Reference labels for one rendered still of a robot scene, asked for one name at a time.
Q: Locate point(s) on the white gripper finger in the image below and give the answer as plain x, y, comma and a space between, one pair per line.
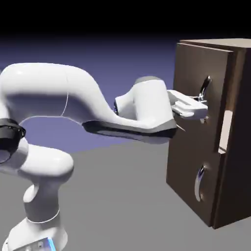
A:
204, 119
200, 99

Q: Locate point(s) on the dark wood small cabinet door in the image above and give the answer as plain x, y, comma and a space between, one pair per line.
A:
182, 176

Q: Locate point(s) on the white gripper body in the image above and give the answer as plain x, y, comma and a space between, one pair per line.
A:
191, 108

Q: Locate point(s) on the dark wood large cabinet door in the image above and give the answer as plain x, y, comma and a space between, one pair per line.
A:
194, 64

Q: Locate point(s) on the dark wood cabinet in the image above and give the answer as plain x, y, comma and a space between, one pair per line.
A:
238, 137

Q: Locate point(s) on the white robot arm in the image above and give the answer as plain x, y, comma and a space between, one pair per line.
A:
45, 88

